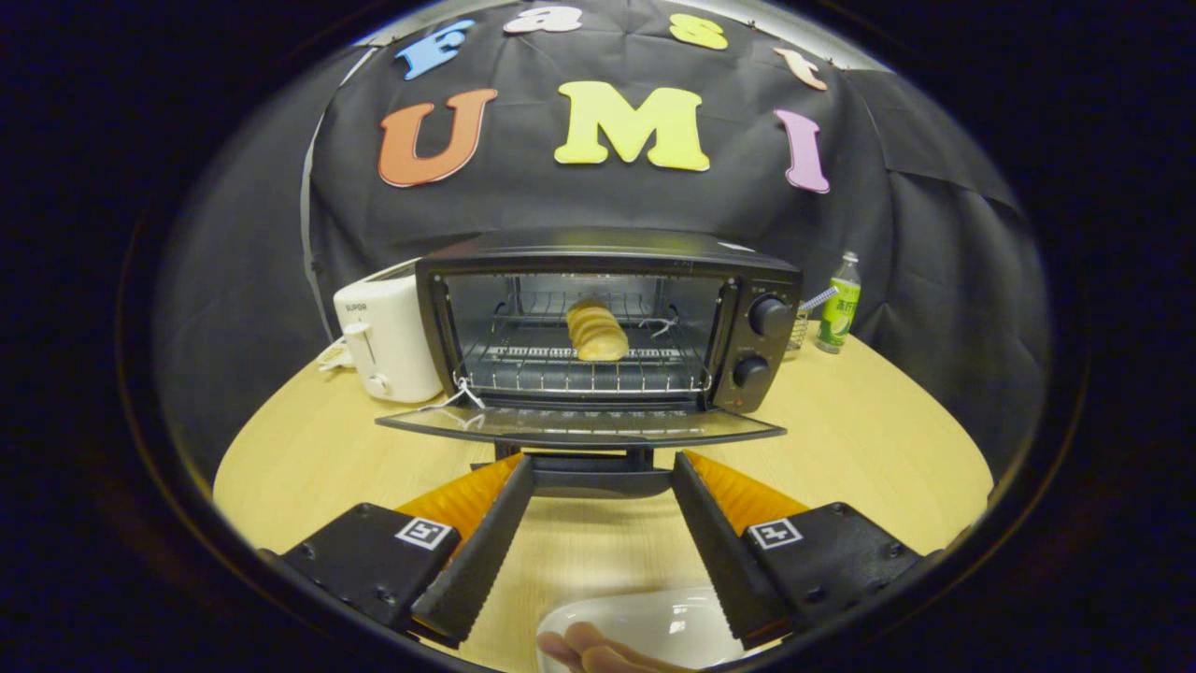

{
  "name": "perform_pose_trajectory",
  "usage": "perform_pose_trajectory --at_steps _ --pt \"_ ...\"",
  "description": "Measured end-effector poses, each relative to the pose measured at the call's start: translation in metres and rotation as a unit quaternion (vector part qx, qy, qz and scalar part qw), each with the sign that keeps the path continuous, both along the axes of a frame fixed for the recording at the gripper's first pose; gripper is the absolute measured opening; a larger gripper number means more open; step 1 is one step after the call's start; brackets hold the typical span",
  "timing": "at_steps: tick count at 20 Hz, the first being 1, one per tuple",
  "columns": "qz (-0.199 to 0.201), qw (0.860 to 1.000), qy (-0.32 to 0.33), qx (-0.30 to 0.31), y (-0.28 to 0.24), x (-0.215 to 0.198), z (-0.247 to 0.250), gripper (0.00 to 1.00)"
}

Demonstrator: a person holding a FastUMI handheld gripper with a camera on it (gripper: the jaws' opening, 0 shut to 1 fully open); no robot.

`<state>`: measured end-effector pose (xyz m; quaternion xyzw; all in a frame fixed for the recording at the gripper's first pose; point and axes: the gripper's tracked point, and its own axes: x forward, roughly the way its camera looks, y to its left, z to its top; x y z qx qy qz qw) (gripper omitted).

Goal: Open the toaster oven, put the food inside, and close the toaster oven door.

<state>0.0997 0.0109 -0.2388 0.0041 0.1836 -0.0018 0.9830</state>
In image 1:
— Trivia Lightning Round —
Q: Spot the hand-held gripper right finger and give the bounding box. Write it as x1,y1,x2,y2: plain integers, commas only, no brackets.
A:
671,451,935,646

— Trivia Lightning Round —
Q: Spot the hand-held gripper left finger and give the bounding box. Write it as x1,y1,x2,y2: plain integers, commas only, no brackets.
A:
260,453,535,649

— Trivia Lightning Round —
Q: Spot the black toaster oven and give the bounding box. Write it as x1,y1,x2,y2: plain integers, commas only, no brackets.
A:
376,227,804,499

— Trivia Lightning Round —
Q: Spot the ridged bread roll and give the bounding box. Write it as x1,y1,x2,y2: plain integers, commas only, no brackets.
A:
565,299,630,363

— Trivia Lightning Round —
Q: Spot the white pop-up toaster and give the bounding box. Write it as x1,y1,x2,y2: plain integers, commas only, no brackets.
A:
333,260,445,405

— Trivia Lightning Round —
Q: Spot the white plate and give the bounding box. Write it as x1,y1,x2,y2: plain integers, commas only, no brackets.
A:
537,587,748,673

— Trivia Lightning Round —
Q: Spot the green drink bottle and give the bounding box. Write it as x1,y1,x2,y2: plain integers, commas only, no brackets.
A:
816,251,862,354

